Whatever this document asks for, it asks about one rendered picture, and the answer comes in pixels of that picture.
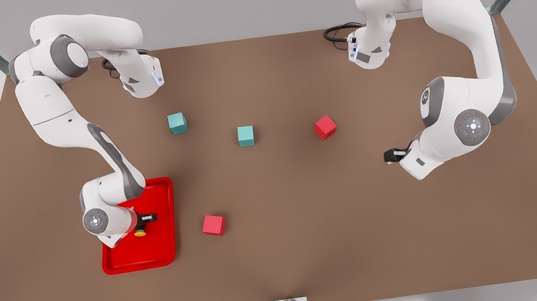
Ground red plastic tray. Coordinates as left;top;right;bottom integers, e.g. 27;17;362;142
93;176;182;276

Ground red cube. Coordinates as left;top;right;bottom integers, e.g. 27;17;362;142
201;212;228;239
313;115;339;142

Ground teal cube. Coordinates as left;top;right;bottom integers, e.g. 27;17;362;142
237;125;256;148
167;111;189;136

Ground black cable loop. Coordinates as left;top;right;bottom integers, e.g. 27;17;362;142
100;48;152;80
322;21;367;52

